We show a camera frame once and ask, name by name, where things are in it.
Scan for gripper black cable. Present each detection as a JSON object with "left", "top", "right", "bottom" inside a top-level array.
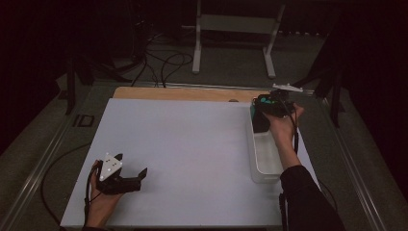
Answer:
[
  {"left": 278, "top": 97, "right": 339, "bottom": 231},
  {"left": 39, "top": 142, "right": 97, "bottom": 228}
]

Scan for black tripod stand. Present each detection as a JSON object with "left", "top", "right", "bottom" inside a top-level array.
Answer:
[
  {"left": 290, "top": 64, "right": 346, "bottom": 128},
  {"left": 64, "top": 56, "right": 133, "bottom": 116}
]

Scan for black floor cables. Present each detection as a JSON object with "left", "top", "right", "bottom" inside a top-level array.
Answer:
[{"left": 129, "top": 32, "right": 194, "bottom": 89}]

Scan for grey metal stand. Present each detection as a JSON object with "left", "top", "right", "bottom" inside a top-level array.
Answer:
[{"left": 191, "top": 0, "right": 287, "bottom": 80}]

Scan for white plastic bin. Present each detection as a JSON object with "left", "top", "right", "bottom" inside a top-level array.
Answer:
[{"left": 245, "top": 104, "right": 287, "bottom": 185}]

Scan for person's left hand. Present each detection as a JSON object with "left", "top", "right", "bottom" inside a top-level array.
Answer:
[{"left": 85, "top": 160, "right": 124, "bottom": 228}]

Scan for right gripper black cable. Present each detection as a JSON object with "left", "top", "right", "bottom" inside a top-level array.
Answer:
[{"left": 278, "top": 97, "right": 339, "bottom": 231}]

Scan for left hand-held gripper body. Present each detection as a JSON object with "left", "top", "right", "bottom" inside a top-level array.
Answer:
[{"left": 95, "top": 152, "right": 142, "bottom": 195}]

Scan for black phone case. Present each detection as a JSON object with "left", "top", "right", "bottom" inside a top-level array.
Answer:
[{"left": 252, "top": 109, "right": 271, "bottom": 134}]

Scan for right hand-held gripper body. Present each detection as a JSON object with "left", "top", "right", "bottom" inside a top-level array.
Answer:
[{"left": 264, "top": 83, "right": 304, "bottom": 118}]

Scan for person's right hand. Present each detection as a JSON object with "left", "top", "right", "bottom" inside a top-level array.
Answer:
[{"left": 264, "top": 104, "right": 306, "bottom": 143}]

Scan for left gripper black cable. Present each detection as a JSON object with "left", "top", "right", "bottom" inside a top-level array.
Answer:
[{"left": 39, "top": 142, "right": 97, "bottom": 228}]

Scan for wooden table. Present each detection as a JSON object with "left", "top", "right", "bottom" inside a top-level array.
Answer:
[{"left": 113, "top": 86, "right": 273, "bottom": 104}]

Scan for white table mat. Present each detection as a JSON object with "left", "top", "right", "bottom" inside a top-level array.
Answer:
[{"left": 60, "top": 97, "right": 321, "bottom": 229}]

